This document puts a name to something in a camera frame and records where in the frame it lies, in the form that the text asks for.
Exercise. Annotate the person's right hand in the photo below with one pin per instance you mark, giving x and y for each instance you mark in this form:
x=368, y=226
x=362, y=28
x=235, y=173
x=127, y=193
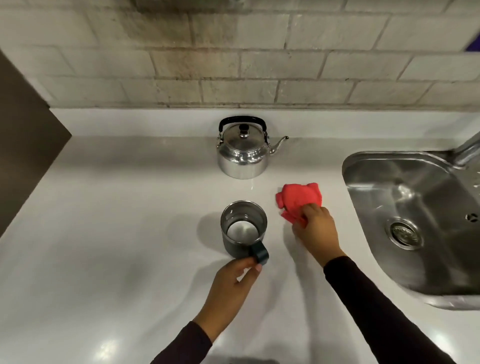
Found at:
x=318, y=234

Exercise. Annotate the person's left hand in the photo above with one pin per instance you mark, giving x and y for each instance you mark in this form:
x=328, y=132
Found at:
x=228, y=292

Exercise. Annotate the person's right fingers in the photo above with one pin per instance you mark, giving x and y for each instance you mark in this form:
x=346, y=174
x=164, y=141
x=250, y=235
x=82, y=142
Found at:
x=305, y=217

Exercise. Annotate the person's left thumb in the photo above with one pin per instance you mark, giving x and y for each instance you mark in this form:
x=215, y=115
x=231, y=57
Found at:
x=250, y=273

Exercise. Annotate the red cloth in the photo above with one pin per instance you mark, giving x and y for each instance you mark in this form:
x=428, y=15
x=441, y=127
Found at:
x=300, y=198

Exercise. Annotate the dark steel mug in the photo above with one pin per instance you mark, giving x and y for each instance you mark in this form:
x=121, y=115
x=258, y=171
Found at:
x=243, y=230

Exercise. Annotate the person's right forearm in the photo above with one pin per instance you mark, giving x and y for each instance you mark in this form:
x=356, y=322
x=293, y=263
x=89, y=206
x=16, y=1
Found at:
x=378, y=315

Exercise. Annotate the person's left forearm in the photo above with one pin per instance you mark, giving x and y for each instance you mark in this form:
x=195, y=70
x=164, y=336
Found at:
x=185, y=347

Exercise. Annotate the sink drain strainer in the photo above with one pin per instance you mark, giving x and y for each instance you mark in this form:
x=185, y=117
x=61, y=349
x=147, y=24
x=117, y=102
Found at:
x=404, y=234

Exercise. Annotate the stainless steel sink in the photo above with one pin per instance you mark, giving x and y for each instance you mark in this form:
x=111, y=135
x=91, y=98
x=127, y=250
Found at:
x=416, y=221

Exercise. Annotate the steel faucet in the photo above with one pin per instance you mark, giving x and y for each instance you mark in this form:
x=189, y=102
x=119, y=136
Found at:
x=468, y=152

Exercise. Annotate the dark brown cabinet panel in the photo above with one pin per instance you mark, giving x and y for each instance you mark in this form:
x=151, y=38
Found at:
x=24, y=150

